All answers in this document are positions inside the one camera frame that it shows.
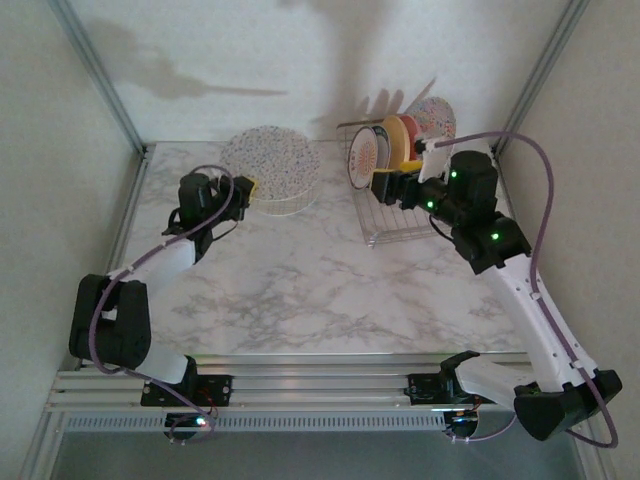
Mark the multicolour patterned plate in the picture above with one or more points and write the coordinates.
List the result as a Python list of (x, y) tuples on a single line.
[(435, 117)]

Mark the blue speckled white plate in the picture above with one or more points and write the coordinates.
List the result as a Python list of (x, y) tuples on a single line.
[(270, 160)]

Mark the teal rimmed white plate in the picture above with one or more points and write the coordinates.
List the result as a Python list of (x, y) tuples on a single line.
[(382, 145)]

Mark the aluminium table side rail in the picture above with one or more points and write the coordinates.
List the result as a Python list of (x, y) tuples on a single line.
[(131, 210), (509, 195)]

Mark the left circuit board with LED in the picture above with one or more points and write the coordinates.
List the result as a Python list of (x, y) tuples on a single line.
[(182, 422)]

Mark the white plate with orange print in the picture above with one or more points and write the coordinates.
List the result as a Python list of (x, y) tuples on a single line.
[(362, 157)]

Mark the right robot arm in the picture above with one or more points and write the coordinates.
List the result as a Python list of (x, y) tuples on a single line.
[(530, 310)]

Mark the aluminium frame post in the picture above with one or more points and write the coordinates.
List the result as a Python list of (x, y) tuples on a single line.
[(100, 75), (539, 75)]

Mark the yellow plate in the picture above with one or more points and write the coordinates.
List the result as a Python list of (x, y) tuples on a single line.
[(397, 140)]

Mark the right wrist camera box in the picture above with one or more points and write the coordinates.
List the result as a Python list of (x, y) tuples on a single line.
[(434, 162)]

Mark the circuit board with led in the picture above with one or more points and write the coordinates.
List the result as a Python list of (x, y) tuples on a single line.
[(462, 422), (182, 422)]

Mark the right circuit board with LED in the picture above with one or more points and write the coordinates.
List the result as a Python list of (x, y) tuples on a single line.
[(462, 422)]

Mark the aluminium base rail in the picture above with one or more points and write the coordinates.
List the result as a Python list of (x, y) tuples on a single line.
[(320, 385)]

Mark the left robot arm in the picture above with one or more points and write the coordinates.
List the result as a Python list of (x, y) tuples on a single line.
[(165, 260)]

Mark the pink plate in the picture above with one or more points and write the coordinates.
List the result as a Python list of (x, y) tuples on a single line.
[(412, 127)]

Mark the aluminium frame leg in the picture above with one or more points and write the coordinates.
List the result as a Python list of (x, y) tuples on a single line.
[(597, 462), (42, 450)]

